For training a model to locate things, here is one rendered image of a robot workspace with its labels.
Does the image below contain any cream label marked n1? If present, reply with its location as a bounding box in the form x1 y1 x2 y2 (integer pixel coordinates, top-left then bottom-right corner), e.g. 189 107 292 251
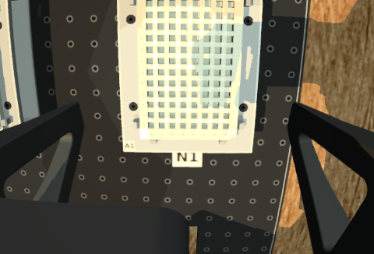
172 153 202 167

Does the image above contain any cream plate with grid of square wells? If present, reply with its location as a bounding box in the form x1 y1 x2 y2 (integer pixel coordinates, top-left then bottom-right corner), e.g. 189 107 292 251
137 0 244 140

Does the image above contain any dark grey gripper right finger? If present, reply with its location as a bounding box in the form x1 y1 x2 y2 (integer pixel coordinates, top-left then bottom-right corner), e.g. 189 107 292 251
288 102 374 254

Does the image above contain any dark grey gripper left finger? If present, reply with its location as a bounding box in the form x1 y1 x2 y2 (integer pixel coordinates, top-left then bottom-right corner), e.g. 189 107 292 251
0 102 84 203

